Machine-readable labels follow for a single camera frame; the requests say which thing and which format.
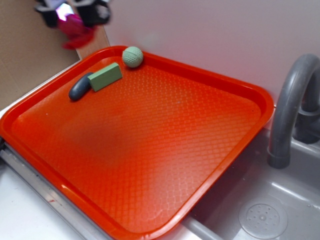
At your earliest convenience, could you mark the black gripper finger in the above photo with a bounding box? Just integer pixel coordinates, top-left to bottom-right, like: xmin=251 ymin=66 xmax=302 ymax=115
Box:
xmin=34 ymin=0 xmax=67 ymax=28
xmin=74 ymin=0 xmax=111 ymax=27

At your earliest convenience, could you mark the red paper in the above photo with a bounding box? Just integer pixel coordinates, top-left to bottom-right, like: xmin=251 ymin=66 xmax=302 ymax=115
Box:
xmin=57 ymin=14 xmax=96 ymax=50

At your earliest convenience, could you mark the light wooden board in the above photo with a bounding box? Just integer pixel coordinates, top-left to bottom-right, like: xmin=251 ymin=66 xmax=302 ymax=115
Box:
xmin=76 ymin=25 xmax=110 ymax=60

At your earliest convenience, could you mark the brown cardboard panel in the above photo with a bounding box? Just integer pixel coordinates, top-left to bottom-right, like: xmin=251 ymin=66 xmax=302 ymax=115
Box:
xmin=0 ymin=0 xmax=79 ymax=109

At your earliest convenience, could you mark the green dimpled ball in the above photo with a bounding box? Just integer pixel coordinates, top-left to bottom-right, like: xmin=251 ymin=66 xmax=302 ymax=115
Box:
xmin=122 ymin=46 xmax=144 ymax=68

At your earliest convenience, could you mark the green rectangular block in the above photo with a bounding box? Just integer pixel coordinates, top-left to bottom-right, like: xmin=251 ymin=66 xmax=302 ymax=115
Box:
xmin=88 ymin=62 xmax=123 ymax=92

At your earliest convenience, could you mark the dark grey oval pebble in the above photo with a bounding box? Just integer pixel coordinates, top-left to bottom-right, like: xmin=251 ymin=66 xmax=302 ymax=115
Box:
xmin=68 ymin=72 xmax=93 ymax=101

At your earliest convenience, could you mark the orange plastic tray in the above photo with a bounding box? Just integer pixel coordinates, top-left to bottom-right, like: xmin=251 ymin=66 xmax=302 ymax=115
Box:
xmin=0 ymin=46 xmax=274 ymax=240

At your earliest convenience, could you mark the grey curved faucet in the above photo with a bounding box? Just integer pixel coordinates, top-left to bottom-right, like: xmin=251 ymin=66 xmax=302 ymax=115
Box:
xmin=267 ymin=54 xmax=320 ymax=169

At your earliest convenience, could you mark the grey plastic sink basin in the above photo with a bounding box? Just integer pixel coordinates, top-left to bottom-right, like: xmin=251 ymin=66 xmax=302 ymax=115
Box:
xmin=184 ymin=129 xmax=320 ymax=240

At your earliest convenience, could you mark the round sink drain cover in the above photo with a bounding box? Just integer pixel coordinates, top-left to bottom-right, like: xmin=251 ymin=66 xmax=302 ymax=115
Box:
xmin=238 ymin=201 xmax=288 ymax=240

